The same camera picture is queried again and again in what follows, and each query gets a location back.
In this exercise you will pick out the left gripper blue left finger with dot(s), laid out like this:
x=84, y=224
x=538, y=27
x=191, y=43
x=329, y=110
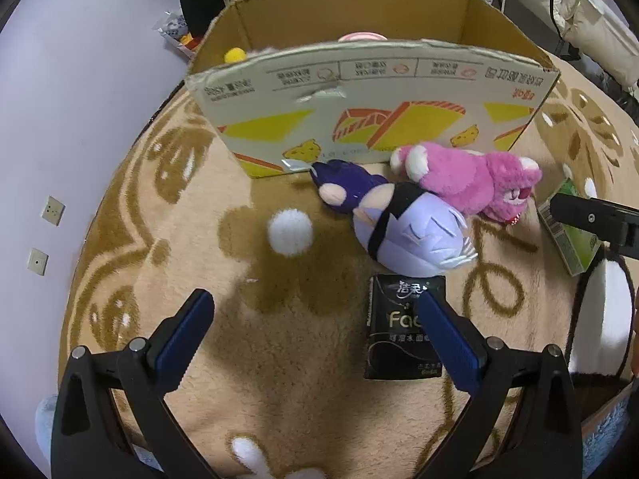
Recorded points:
x=88, y=438

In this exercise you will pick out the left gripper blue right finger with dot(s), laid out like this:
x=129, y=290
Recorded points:
x=543, y=439

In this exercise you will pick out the green tissue pack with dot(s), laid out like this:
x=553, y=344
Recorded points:
x=577, y=247

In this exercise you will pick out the pink bear plush keychain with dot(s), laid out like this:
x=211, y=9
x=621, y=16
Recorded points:
x=496, y=185

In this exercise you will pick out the black tissue pack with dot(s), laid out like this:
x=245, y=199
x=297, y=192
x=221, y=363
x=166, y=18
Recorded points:
x=397, y=348

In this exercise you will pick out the purple haired plush doll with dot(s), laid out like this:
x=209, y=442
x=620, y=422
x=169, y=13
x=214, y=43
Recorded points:
x=401, y=226

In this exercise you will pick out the pink swirl roll plush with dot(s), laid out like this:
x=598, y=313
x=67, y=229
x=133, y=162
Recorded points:
x=362, y=36

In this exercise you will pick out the white fluffy pompom plush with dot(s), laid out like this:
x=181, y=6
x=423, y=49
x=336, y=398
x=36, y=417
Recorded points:
x=235, y=55

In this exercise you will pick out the beige patterned rug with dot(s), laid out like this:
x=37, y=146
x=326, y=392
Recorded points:
x=277, y=389

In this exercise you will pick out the open cardboard box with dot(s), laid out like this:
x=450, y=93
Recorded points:
x=453, y=72

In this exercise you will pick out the snack bags on floor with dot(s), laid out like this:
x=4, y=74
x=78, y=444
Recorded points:
x=174, y=30

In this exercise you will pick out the lower wall outlet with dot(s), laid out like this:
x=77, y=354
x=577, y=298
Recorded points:
x=37, y=261

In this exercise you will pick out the wall outlet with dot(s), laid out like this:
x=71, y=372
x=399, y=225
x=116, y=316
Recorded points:
x=52, y=211
x=37, y=261

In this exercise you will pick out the upper wall outlet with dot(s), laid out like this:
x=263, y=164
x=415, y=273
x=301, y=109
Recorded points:
x=52, y=211

